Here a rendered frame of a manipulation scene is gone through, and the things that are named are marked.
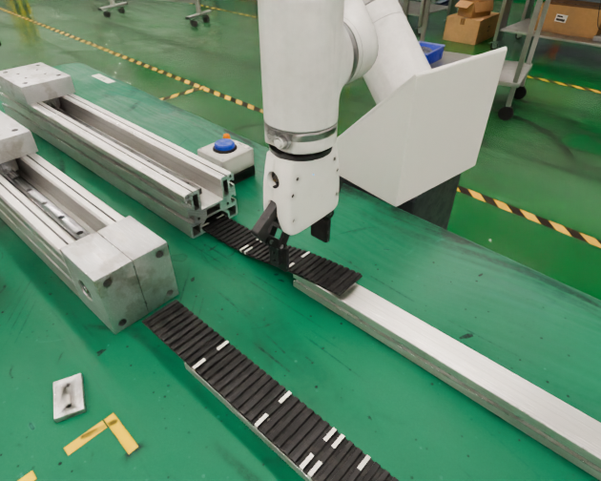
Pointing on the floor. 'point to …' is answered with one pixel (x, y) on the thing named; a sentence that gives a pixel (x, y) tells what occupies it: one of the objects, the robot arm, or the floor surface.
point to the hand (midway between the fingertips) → (300, 245)
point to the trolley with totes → (513, 76)
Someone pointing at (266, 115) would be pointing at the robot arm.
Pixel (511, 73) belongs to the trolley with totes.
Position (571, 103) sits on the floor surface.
